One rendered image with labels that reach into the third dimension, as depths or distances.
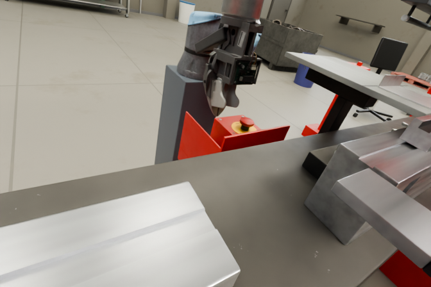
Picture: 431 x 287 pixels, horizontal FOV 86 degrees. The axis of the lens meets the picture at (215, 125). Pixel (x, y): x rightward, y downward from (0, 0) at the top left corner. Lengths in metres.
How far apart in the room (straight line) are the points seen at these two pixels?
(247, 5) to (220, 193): 0.32
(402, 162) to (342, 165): 0.06
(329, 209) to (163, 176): 0.19
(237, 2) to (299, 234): 0.37
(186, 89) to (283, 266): 0.70
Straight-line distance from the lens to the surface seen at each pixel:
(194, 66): 0.89
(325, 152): 0.39
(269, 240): 0.26
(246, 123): 0.59
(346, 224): 0.30
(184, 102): 0.88
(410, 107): 0.41
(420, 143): 0.37
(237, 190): 0.29
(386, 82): 0.48
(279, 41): 4.68
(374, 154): 0.30
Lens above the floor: 1.08
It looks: 30 degrees down
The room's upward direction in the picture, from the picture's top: 15 degrees clockwise
